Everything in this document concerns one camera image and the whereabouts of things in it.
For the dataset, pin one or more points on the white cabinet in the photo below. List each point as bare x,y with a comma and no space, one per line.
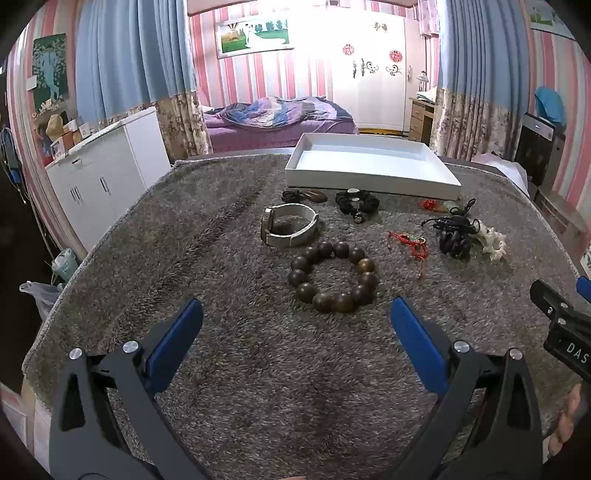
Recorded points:
106,170

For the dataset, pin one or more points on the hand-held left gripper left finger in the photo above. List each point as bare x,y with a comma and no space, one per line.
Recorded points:
178,339

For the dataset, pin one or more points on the white table lamp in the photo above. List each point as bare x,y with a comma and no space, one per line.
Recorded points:
422,81

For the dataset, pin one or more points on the framed wall picture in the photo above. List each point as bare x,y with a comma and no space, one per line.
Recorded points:
254,34

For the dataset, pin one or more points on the person's right hand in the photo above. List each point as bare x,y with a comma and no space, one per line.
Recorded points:
570,415

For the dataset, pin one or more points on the blue cloth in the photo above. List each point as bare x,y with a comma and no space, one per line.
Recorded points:
551,106

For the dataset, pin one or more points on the white wardrobe with decals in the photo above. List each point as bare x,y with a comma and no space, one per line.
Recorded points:
369,101

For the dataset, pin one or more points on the white shallow tray box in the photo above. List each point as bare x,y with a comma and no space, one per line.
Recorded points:
369,161

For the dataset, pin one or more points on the pink and white bundle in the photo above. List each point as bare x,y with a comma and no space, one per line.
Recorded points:
498,164

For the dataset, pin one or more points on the pale green cup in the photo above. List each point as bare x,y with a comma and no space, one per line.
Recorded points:
63,265

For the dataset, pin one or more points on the yellow plush toy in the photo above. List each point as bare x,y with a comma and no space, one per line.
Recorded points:
54,127

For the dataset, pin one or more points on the grey fluffy mat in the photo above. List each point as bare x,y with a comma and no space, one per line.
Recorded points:
207,258

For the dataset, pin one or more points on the striped purple quilt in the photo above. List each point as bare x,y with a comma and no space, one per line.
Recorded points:
277,113

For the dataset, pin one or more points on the clear plastic bag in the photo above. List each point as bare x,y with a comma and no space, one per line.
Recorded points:
39,295

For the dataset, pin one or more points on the black floor appliance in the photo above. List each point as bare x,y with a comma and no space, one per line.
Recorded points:
535,147

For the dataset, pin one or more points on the green wall poster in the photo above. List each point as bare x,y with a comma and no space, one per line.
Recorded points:
48,69

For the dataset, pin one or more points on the wooden nightstand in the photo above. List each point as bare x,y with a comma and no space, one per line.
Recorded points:
419,122

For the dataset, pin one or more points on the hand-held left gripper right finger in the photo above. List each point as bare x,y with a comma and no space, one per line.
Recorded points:
415,341

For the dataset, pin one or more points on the low grey stand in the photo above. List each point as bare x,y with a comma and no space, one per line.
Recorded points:
558,212

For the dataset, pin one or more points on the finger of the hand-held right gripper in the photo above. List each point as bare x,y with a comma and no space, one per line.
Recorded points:
584,284
549,297

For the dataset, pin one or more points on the purple bed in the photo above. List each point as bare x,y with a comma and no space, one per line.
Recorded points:
277,136

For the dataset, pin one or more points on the blue curtain with floral hem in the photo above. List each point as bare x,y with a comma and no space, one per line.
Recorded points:
480,55
124,55

